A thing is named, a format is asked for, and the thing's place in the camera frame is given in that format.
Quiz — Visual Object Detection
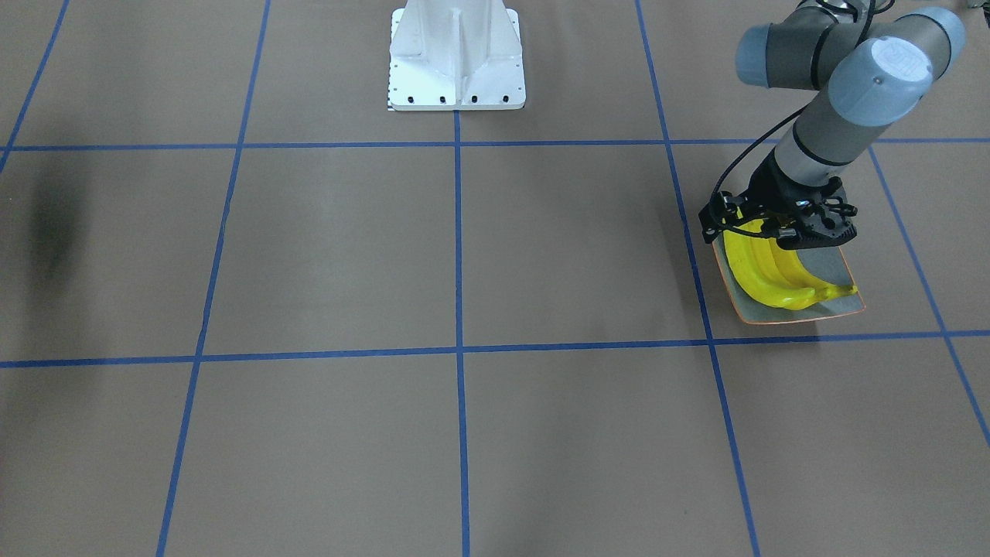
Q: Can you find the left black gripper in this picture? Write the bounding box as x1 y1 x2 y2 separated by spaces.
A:
699 154 857 249

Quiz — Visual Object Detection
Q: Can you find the large yellow banana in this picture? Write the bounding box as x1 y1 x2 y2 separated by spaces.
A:
722 232 797 309

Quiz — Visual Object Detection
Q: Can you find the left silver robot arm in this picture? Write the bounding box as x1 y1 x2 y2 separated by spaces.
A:
698 1 966 251

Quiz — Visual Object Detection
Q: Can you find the grey square plate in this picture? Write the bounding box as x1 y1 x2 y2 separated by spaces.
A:
713 235 866 326

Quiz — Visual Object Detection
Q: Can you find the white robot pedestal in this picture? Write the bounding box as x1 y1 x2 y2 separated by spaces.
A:
387 1 527 111

